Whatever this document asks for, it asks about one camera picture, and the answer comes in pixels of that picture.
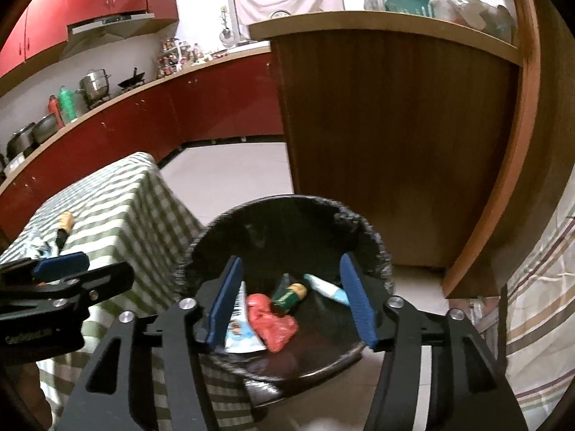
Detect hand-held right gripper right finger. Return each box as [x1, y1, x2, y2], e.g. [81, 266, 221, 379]
[340, 254, 528, 431]

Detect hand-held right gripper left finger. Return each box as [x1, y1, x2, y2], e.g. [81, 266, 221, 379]
[51, 256, 245, 431]

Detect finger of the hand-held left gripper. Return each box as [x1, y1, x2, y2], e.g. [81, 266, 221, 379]
[40, 261, 135, 308]
[0, 251, 89, 295]

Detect white wrapper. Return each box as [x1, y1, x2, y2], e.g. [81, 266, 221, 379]
[27, 236, 55, 256]

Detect black trash bin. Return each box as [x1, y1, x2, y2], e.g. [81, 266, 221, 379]
[173, 194, 397, 409]

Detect person's left forearm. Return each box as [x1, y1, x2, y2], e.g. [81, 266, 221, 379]
[0, 359, 52, 431]

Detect white blue printed packet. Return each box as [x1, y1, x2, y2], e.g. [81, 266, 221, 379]
[223, 281, 267, 354]

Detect white and blue tube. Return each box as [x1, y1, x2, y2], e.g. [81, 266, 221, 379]
[303, 273, 351, 306]

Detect red crumpled plastic bag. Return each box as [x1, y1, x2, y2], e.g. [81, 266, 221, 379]
[246, 293, 299, 353]

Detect small green yellow bottle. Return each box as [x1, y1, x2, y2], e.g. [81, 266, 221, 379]
[271, 274, 310, 316]

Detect green checked tablecloth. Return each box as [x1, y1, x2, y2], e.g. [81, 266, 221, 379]
[0, 152, 252, 431]

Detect dark pot with lid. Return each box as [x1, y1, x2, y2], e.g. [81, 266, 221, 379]
[5, 122, 37, 158]

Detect steel basin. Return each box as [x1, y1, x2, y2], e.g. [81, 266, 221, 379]
[31, 113, 59, 144]

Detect red thermos bottle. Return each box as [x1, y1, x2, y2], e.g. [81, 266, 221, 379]
[47, 95, 64, 129]

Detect green plastic jug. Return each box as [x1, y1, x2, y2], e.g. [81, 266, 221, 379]
[59, 86, 78, 124]

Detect red base cabinets with countertop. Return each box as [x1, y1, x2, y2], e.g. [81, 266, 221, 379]
[0, 51, 285, 238]

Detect wooden bar counter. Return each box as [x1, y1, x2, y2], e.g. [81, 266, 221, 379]
[248, 0, 575, 301]

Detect tall stainless steel pot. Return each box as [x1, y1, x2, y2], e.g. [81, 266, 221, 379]
[76, 69, 112, 101]

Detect striped beige cloth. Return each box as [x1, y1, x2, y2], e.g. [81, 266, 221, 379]
[503, 198, 575, 431]

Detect black wok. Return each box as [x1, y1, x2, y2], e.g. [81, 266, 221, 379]
[118, 67, 147, 89]

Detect cluster of spice jars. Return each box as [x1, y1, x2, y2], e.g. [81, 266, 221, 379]
[157, 38, 212, 79]

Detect steel range hood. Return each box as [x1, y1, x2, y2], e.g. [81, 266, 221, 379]
[67, 13, 156, 37]

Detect round silver kitchen utensil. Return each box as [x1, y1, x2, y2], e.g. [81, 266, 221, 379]
[219, 6, 237, 48]

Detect teal plastic basket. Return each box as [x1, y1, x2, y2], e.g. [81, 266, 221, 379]
[385, 0, 434, 18]

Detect clear plastic containers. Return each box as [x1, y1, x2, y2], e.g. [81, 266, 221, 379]
[420, 0, 515, 43]

